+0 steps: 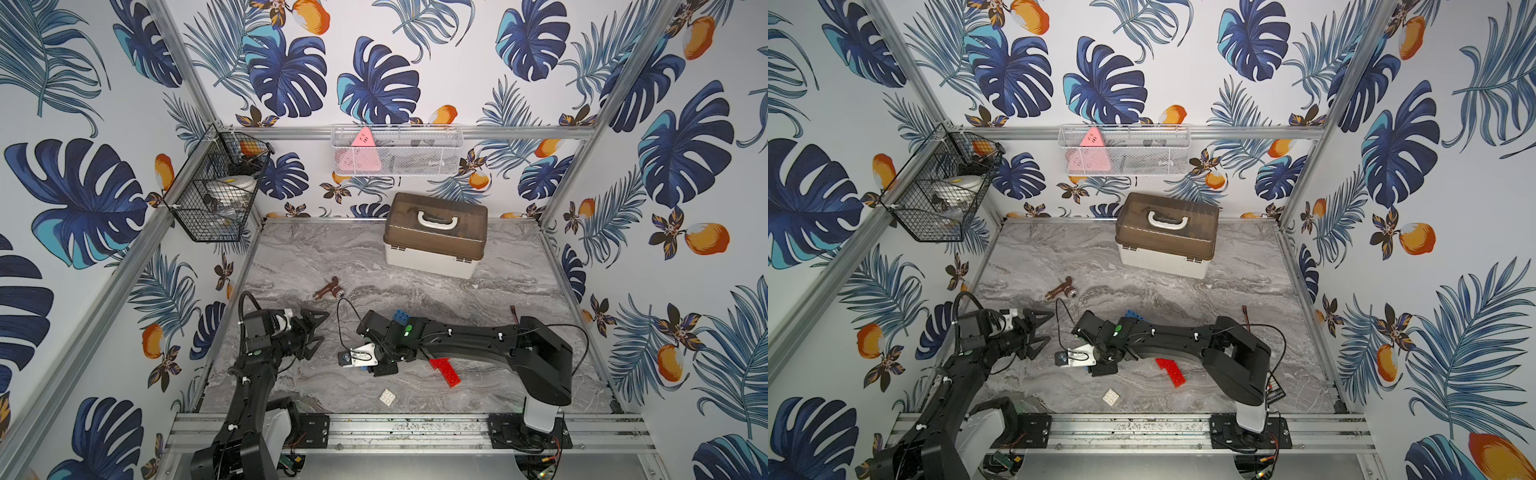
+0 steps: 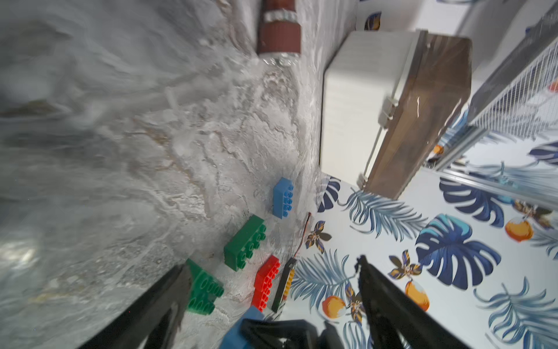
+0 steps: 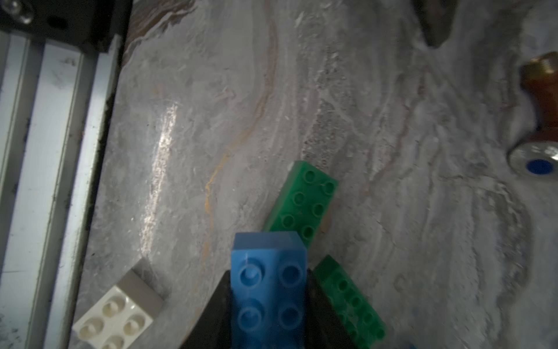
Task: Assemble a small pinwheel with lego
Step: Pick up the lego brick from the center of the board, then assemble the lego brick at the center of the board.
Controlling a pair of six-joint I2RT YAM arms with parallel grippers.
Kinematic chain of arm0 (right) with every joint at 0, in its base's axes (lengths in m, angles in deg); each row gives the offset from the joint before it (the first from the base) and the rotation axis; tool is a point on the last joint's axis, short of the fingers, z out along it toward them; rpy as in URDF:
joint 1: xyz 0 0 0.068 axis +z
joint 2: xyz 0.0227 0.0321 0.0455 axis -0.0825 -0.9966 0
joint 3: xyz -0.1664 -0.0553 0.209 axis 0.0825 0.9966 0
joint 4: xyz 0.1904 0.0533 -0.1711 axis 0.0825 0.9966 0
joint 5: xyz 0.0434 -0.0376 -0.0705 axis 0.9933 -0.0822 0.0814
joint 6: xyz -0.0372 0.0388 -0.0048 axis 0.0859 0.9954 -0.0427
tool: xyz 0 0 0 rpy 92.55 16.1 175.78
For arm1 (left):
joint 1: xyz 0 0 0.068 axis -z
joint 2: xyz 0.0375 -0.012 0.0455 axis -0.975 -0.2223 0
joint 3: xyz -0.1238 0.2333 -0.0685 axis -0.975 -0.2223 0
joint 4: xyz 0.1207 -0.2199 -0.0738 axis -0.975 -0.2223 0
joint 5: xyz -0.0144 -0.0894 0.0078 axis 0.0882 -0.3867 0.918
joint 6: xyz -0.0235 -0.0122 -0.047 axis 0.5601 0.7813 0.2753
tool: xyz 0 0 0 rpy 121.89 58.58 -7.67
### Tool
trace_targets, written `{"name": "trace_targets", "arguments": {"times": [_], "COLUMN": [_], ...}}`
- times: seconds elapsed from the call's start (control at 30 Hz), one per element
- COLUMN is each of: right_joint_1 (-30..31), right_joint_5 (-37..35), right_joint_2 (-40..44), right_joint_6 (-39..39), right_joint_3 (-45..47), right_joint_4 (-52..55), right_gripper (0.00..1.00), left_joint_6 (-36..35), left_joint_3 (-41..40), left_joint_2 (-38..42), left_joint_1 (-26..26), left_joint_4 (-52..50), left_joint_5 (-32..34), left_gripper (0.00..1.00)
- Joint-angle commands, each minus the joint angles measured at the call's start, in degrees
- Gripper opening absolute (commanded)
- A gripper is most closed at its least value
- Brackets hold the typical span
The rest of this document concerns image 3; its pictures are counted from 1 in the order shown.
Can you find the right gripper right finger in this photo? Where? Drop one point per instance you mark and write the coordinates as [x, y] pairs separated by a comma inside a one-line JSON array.
[[323, 327]]

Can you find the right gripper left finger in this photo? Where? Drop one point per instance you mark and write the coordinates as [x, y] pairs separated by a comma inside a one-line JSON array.
[[213, 329]]

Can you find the green lego brick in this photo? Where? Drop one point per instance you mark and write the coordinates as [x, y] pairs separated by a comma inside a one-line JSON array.
[[303, 202], [360, 320]]

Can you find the blue lego brick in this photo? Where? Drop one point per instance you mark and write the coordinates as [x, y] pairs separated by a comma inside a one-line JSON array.
[[268, 278]]

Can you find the white square lego brick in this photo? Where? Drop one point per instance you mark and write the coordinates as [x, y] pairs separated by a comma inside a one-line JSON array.
[[120, 316]]

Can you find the brown wooden stamp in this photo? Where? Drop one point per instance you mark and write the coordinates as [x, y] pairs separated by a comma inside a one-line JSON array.
[[536, 154]]

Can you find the aluminium front rail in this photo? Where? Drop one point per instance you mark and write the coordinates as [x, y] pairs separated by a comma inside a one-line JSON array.
[[55, 102]]

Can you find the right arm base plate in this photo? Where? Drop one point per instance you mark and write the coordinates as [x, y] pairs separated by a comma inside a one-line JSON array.
[[90, 25]]

